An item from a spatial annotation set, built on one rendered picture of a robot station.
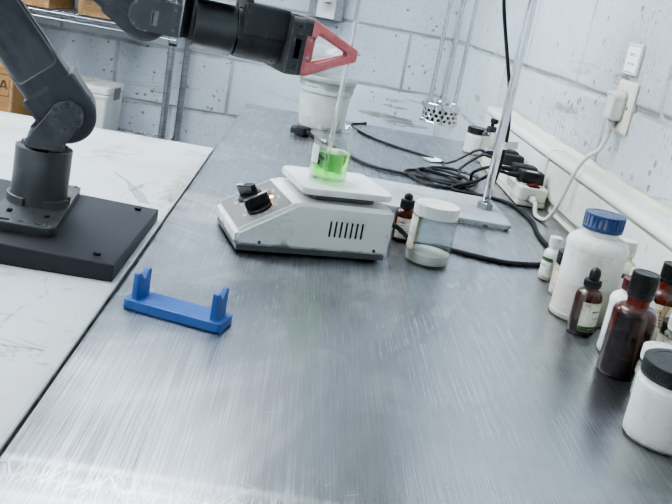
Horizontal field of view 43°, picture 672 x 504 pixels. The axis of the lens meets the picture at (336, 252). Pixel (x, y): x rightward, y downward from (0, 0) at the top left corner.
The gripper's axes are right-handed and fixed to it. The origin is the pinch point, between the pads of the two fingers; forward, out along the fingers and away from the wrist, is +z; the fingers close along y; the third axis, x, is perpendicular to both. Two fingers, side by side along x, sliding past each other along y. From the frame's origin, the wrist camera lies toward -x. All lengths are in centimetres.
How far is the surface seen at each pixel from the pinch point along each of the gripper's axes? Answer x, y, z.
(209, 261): 25.4, -8.2, -14.4
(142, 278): 22.8, -23.3, -24.2
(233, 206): 21.7, 3.9, -9.7
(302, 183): 16.1, -2.0, -3.2
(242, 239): 23.4, -4.4, -10.0
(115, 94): 43, 227, -2
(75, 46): 31, 258, -17
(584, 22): -13, 53, 68
